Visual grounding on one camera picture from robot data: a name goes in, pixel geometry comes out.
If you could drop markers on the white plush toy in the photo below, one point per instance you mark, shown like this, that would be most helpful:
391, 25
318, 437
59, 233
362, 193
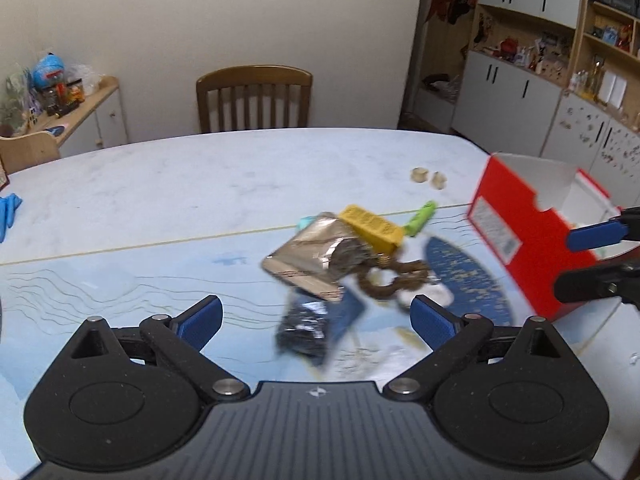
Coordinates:
437, 292

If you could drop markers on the small yellow box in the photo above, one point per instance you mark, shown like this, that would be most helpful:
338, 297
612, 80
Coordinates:
384, 237

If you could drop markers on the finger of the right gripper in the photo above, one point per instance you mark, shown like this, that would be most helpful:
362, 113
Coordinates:
605, 280
603, 234

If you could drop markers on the small wooden child chair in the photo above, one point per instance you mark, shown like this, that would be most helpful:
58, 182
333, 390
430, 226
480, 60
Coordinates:
28, 151

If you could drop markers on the red white cardboard box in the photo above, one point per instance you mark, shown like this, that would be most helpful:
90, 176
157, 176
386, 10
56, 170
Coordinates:
524, 208

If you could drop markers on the wooden chair behind table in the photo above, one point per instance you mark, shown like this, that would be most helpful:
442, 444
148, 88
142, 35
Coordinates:
250, 97

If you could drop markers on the round wooden disc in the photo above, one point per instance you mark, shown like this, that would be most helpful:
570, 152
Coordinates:
439, 181
419, 175

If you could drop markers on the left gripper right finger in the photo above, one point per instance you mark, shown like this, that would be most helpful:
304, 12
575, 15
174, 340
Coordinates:
454, 343

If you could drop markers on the blue globe toy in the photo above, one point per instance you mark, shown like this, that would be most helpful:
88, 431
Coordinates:
47, 71

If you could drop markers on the white wall cabinet unit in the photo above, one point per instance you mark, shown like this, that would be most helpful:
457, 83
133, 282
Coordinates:
552, 78

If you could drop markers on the white orange plastic bag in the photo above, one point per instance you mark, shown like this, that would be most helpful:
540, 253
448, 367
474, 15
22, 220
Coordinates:
312, 327

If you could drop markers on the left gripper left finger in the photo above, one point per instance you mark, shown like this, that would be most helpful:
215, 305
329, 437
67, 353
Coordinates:
177, 343

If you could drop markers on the silver foil bag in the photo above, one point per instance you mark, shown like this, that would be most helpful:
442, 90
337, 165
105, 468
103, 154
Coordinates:
316, 258

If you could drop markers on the white wood sideboard cabinet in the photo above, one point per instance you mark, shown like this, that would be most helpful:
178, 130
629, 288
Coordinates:
96, 123

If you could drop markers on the green cylindrical tube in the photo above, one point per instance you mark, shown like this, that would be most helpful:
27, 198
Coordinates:
417, 222

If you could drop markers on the blue cloth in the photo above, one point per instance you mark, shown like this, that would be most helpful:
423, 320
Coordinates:
8, 209

